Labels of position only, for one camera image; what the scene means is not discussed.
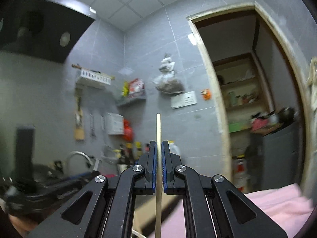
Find white wall basket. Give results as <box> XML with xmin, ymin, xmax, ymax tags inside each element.
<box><xmin>72</xmin><ymin>64</ymin><xmax>115</xmax><ymax>89</ymax></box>

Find red plastic bag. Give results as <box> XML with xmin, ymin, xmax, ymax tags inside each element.
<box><xmin>124</xmin><ymin>119</ymin><xmax>134</xmax><ymax>142</ymax></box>

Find wooden cutting board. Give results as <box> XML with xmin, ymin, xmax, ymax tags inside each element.
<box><xmin>74</xmin><ymin>88</ymin><xmax>85</xmax><ymax>141</ymax></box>

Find wooden pantry shelf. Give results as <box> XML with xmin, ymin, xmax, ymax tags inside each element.
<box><xmin>212</xmin><ymin>52</ymin><xmax>275</xmax><ymax>180</ymax></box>

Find white wall box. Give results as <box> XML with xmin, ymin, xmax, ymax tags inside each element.
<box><xmin>106</xmin><ymin>113</ymin><xmax>124</xmax><ymax>135</ymax></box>

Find black range hood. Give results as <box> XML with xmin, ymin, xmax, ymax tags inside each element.
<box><xmin>1</xmin><ymin>0</ymin><xmax>96</xmax><ymax>63</ymax></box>

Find dark soy sauce bottle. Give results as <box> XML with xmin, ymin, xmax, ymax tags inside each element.
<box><xmin>117</xmin><ymin>144</ymin><xmax>129</xmax><ymax>173</ymax></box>

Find large oil jug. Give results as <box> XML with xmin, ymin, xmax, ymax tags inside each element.
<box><xmin>168</xmin><ymin>141</ymin><xmax>181</xmax><ymax>157</ymax></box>

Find left human hand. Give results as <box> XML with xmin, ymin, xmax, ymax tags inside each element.
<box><xmin>9</xmin><ymin>215</ymin><xmax>38</xmax><ymax>237</ymax></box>

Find hanging plastic bag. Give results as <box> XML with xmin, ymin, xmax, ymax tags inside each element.
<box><xmin>152</xmin><ymin>54</ymin><xmax>185</xmax><ymax>95</ymax></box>

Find pink floral cloth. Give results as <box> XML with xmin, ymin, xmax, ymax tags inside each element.
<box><xmin>162</xmin><ymin>184</ymin><xmax>313</xmax><ymax>237</ymax></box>

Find wooden chopstick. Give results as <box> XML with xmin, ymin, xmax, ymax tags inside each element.
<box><xmin>155</xmin><ymin>113</ymin><xmax>162</xmax><ymax>238</ymax></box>

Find orange wall hook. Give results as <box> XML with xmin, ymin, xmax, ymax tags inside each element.
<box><xmin>201</xmin><ymin>89</ymin><xmax>212</xmax><ymax>101</ymax></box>

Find grey cabinet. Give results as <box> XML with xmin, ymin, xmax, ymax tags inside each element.
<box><xmin>247</xmin><ymin>122</ymin><xmax>299</xmax><ymax>191</ymax></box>

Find chrome sink faucet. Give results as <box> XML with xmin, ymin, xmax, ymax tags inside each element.
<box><xmin>66</xmin><ymin>151</ymin><xmax>93</xmax><ymax>176</ymax></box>

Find grey wall shelf basket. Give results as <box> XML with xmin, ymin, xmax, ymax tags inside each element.
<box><xmin>116</xmin><ymin>89</ymin><xmax>147</xmax><ymax>107</ymax></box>

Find yellow label sauce bottle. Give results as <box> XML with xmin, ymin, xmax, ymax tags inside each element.
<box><xmin>126</xmin><ymin>142</ymin><xmax>135</xmax><ymax>166</ymax></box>

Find white wall socket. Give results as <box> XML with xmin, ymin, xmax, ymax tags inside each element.
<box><xmin>171</xmin><ymin>91</ymin><xmax>197</xmax><ymax>109</ymax></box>

